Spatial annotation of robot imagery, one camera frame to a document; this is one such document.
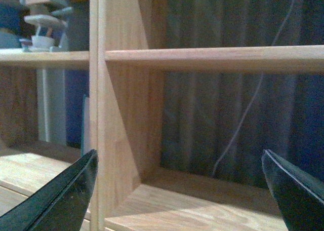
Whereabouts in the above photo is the left wooden shelf unit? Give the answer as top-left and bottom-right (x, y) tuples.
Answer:
(0, 0), (99, 231)

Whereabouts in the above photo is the white cup on shelf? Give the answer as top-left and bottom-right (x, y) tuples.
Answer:
(31, 35), (55, 49)

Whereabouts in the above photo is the dark grey curtain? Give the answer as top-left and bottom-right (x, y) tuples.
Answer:
(64, 0), (324, 191)

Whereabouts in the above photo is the white cable on curtain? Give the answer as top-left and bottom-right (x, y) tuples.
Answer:
(212, 0), (298, 177)

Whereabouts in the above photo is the wooden shelf unit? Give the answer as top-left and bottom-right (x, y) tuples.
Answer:
(0, 0), (99, 231)
(97, 0), (324, 231)

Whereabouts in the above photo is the teal hardcover thick book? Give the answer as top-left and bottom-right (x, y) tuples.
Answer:
(81, 95), (90, 156)

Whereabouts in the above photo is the white vertical pole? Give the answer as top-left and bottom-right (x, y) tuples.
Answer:
(36, 69), (66, 145)

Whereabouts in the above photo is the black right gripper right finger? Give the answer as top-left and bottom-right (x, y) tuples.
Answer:
(262, 149), (323, 230)

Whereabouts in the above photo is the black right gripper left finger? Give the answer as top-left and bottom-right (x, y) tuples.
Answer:
(1, 149), (98, 230)

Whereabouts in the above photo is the right wooden shelf unit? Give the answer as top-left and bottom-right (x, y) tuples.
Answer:
(97, 0), (324, 231)

